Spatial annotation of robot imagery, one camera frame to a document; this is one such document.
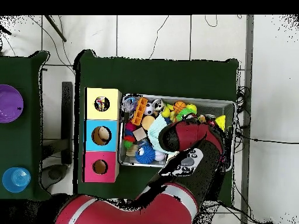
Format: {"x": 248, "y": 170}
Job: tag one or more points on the black rod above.
{"x": 56, "y": 29}

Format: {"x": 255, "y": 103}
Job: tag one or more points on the green side table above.
{"x": 28, "y": 140}

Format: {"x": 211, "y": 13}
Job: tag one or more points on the blue bowl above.
{"x": 16, "y": 179}

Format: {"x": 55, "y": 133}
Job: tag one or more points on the mint green waffle cloth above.
{"x": 156, "y": 133}

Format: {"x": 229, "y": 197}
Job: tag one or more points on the purple bowl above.
{"x": 9, "y": 103}

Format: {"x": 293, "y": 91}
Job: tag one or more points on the clear mesh bin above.
{"x": 229, "y": 107}

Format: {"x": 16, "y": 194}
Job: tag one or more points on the large blue spiky ball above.
{"x": 145, "y": 154}

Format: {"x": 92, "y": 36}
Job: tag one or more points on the yellow wedge block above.
{"x": 221, "y": 122}

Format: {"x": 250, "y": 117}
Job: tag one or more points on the black panel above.
{"x": 67, "y": 121}

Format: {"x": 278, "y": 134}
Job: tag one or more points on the orange plastic gear toy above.
{"x": 139, "y": 111}

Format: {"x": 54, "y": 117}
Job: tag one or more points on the plain wooden cube block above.
{"x": 139, "y": 134}

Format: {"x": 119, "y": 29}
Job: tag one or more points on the small soccer ball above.
{"x": 148, "y": 108}

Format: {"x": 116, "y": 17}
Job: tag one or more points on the round wooden disc toy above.
{"x": 148, "y": 122}

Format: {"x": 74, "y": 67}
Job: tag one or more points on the silver drink can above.
{"x": 159, "y": 105}

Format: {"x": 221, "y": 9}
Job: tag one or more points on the white colourful spotted cloth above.
{"x": 101, "y": 103}

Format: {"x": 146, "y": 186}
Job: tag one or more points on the small orange basketball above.
{"x": 179, "y": 106}

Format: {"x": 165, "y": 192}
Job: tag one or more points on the green spiky ball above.
{"x": 186, "y": 114}

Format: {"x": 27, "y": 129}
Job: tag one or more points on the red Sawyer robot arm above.
{"x": 187, "y": 158}

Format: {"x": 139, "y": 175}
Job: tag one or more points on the wooden three-hole box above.
{"x": 103, "y": 119}

